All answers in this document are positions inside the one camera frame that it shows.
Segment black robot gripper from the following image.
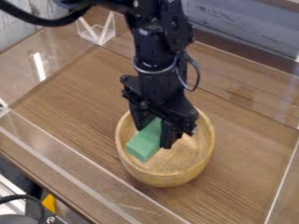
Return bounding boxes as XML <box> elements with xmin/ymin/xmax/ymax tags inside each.
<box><xmin>121</xmin><ymin>65</ymin><xmax>201</xmax><ymax>149</ymax></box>

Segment green rectangular block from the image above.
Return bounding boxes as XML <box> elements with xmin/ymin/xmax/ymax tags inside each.
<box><xmin>126</xmin><ymin>118</ymin><xmax>162</xmax><ymax>163</ymax></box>

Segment brown wooden bowl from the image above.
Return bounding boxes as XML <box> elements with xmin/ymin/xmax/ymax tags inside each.
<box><xmin>115</xmin><ymin>109</ymin><xmax>215</xmax><ymax>187</ymax></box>

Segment clear acrylic tray walls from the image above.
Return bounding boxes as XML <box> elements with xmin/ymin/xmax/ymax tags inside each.
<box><xmin>0</xmin><ymin>3</ymin><xmax>299</xmax><ymax>224</ymax></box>

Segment yellow sticker on black equipment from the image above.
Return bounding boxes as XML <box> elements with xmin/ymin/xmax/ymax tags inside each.
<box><xmin>42</xmin><ymin>193</ymin><xmax>58</xmax><ymax>214</ymax></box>

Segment clear acrylic corner bracket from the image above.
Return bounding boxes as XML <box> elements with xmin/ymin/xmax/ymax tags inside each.
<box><xmin>77</xmin><ymin>12</ymin><xmax>117</xmax><ymax>46</ymax></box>

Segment black cable at bottom left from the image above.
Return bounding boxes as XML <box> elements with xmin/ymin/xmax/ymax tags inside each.
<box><xmin>0</xmin><ymin>194</ymin><xmax>44</xmax><ymax>224</ymax></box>

